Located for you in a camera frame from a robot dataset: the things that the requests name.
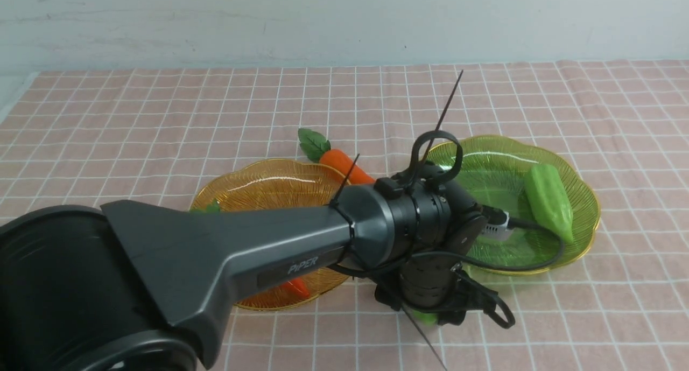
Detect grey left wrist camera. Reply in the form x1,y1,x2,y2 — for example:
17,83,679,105
481,206,512,242

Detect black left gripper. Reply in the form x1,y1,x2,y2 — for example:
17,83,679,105
376,251,498,325

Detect orange toy carrot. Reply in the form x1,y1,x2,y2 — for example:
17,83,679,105
189,199,312,300
297,128,375,184

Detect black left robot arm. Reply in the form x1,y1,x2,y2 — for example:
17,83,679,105
2,163,488,370

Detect green toy gourd front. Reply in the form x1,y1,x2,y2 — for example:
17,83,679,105
412,263,474,326

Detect amber glass plate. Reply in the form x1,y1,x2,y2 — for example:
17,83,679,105
190,158,347,311

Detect green toy gourd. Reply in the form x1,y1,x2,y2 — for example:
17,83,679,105
524,163,574,243
412,263,474,326

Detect pink checkered tablecloth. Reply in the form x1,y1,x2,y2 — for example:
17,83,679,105
1,60,688,370

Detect green glass plate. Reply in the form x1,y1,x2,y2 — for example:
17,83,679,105
456,135,601,275

